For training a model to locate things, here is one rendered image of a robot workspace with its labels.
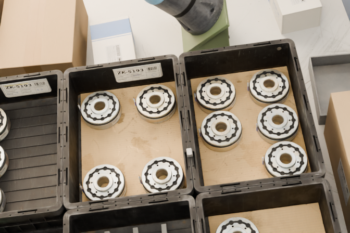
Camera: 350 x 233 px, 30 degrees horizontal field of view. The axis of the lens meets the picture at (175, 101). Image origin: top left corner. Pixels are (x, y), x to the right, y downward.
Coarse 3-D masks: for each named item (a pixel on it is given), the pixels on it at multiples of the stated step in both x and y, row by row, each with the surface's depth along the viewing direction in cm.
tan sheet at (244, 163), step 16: (192, 80) 176; (240, 80) 174; (288, 80) 172; (240, 96) 171; (288, 96) 170; (240, 112) 169; (256, 112) 168; (240, 144) 164; (256, 144) 163; (272, 144) 163; (304, 144) 162; (208, 160) 162; (224, 160) 162; (240, 160) 161; (256, 160) 161; (208, 176) 160; (224, 176) 159; (240, 176) 159; (256, 176) 158
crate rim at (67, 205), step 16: (96, 64) 169; (112, 64) 169; (128, 64) 168; (176, 64) 167; (64, 80) 168; (176, 80) 164; (64, 96) 165; (64, 112) 162; (64, 128) 160; (64, 144) 157; (64, 160) 155; (64, 176) 152; (192, 176) 150; (64, 192) 150; (160, 192) 148; (176, 192) 147; (192, 192) 148; (80, 208) 148
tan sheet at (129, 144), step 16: (128, 96) 175; (176, 96) 173; (128, 112) 172; (176, 112) 171; (112, 128) 170; (128, 128) 169; (144, 128) 169; (160, 128) 168; (176, 128) 168; (96, 144) 168; (112, 144) 167; (128, 144) 167; (144, 144) 166; (160, 144) 166; (176, 144) 165; (96, 160) 165; (112, 160) 165; (128, 160) 164; (144, 160) 164; (176, 160) 163; (128, 176) 162; (160, 176) 161; (128, 192) 159; (144, 192) 159
